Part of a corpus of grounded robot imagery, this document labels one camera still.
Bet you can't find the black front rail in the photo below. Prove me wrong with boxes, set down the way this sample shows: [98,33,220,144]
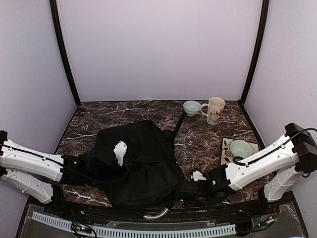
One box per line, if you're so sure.
[46,200,279,224]

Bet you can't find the black student bag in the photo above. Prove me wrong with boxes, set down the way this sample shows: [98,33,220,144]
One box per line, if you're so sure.
[95,113,186,212]

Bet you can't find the floral square plate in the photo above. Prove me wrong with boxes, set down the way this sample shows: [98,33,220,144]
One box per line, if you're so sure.
[220,138,259,165]

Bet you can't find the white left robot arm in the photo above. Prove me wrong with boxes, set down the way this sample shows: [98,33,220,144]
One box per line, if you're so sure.
[0,130,133,216]

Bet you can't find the white slotted cable duct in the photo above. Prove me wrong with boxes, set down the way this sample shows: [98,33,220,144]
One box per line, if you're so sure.
[31,212,236,238]

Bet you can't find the cream floral mug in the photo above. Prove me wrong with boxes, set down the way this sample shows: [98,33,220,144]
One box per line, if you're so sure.
[200,97,226,125]

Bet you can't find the black frame post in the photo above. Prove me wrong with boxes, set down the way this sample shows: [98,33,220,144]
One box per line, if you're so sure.
[49,0,81,107]
[238,0,269,107]

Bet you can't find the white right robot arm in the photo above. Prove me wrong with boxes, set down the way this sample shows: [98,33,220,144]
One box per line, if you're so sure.
[179,123,317,215]

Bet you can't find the pale green bowl on plate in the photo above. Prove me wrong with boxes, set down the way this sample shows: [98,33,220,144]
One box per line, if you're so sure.
[229,140,253,159]

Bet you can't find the small circuit board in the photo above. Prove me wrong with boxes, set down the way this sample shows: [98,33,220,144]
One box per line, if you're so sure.
[70,222,93,235]

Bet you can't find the left black frame post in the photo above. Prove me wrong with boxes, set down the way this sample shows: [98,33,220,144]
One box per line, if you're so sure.
[49,0,81,107]

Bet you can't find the small celadon bowl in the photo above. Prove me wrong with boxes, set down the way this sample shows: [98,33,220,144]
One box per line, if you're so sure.
[183,100,201,117]

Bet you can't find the right black frame post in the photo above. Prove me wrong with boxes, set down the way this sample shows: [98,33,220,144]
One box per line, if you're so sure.
[238,0,269,107]

